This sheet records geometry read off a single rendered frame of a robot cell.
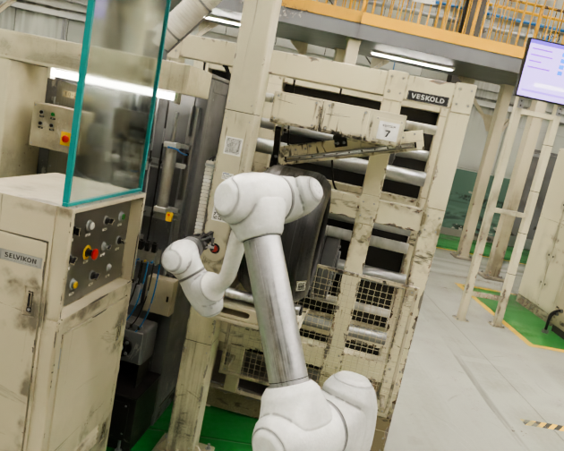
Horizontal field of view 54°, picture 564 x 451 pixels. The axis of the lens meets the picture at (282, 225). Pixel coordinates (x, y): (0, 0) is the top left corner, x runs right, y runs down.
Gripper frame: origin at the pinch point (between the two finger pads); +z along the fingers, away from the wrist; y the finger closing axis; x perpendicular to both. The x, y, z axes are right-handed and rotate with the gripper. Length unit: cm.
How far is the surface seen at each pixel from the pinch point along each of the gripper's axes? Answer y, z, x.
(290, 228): -32.2, -4.8, -13.5
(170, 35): 51, 47, -75
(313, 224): -40.1, -0.6, -16.8
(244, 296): -19.4, 5.4, 22.8
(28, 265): 39, -61, 8
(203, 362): -7, 11, 61
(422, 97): -70, 75, -76
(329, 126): -32, 42, -53
